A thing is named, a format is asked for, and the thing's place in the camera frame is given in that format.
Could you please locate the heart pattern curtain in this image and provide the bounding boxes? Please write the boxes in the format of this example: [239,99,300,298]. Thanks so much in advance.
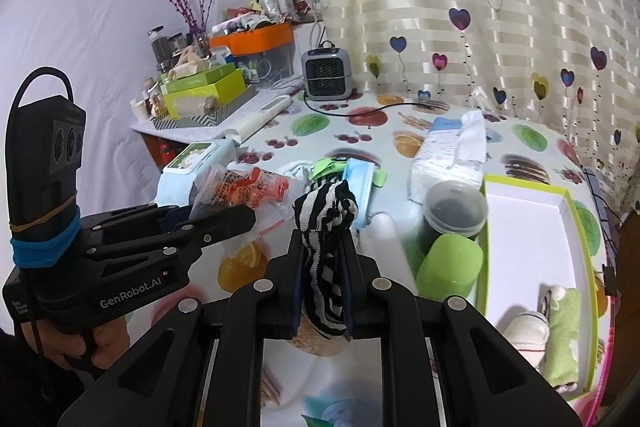
[323,0,639,211]

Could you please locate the left hand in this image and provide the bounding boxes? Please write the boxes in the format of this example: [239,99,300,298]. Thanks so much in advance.
[21,317,130,369]

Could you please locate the white sock bundle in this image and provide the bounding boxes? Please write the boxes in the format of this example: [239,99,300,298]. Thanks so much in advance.
[277,160,314,185]

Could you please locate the snack plastic bag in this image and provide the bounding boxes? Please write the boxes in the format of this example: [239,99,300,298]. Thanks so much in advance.
[190,165,290,219]

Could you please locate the white sock in box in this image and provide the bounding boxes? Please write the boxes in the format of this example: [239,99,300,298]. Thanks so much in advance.
[503,311,550,369]

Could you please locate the green white shallow box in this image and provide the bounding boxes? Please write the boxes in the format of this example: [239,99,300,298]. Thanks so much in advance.
[476,174,598,402]

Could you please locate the wet wipes pack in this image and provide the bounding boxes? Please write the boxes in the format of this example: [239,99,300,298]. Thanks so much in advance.
[154,139,236,206]

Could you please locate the black power cable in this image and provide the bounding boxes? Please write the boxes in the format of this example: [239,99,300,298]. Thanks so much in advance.
[301,89,452,119]

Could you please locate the green plastic cup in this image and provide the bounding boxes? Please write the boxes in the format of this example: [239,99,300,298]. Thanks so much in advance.
[416,233,484,301]

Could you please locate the green cloth piece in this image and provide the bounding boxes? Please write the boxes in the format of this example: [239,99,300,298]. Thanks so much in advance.
[309,157,387,187]

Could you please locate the black white striped sock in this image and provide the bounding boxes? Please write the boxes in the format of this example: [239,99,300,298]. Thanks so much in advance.
[293,180,359,338]

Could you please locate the zigzag pattern tray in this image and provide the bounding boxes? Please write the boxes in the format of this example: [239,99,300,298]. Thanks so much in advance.
[150,87,258,130]

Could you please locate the grey small fan heater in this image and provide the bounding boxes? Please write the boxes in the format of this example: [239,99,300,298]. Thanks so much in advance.
[302,40,352,101]

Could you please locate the light blue mask pouch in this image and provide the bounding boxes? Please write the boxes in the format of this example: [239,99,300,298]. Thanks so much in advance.
[343,158,375,231]

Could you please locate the white long dispenser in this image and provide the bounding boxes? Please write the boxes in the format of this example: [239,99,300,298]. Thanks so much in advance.
[224,94,293,145]

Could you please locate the green folded towel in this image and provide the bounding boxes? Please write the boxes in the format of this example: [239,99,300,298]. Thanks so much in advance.
[541,286,582,393]

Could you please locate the dark lidded plastic jar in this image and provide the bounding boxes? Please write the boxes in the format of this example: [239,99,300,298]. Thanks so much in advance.
[421,181,488,245]

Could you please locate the lime green boxes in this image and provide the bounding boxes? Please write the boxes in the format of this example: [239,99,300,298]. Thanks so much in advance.
[160,63,246,119]

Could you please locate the orange lid storage bin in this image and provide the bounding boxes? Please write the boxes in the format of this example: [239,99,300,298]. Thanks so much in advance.
[209,22,294,87]

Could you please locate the fruit print tablecloth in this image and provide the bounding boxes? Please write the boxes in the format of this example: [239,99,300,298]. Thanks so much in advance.
[124,89,622,427]

